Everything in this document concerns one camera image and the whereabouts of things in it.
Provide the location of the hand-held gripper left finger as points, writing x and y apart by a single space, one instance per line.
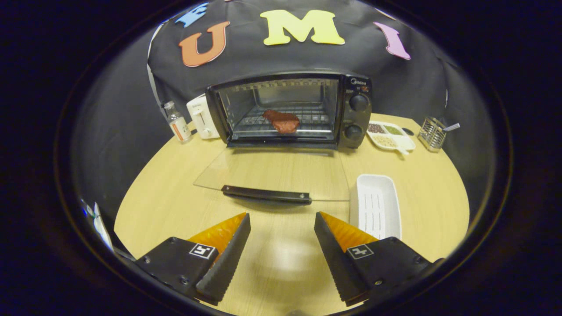
228 259

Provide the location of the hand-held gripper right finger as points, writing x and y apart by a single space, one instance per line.
336 259

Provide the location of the black toaster oven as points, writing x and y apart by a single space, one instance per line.
358 116

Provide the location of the raw red meat steak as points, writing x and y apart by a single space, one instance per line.
283 122

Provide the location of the white bread toaster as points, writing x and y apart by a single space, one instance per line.
203 118

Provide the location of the metal oven rack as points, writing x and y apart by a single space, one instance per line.
314 117

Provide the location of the white plastic tray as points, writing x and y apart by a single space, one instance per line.
375 206

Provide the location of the white divided plate with beans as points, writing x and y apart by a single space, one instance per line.
388 139

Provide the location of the small clear bottle orange label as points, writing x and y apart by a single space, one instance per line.
178 127

